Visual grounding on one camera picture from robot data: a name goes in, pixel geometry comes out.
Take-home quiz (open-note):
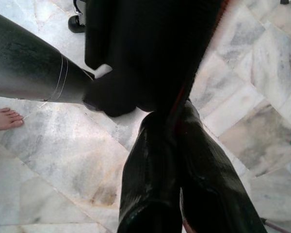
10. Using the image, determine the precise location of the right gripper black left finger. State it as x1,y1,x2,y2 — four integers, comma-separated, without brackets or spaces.
117,112,185,233

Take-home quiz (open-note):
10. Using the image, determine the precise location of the bare person foot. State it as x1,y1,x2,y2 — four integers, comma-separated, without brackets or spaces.
0,107,24,133

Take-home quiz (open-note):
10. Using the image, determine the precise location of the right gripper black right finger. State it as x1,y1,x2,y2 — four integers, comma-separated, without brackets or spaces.
178,99,268,233

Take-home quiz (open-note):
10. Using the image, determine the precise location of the black robot foot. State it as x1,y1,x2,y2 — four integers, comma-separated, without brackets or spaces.
67,0,87,34

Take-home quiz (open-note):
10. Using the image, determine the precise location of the black printed shirt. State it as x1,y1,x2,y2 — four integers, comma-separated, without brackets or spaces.
83,0,225,118

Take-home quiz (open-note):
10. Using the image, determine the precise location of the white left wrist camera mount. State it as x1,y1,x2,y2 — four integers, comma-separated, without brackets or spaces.
93,64,113,79

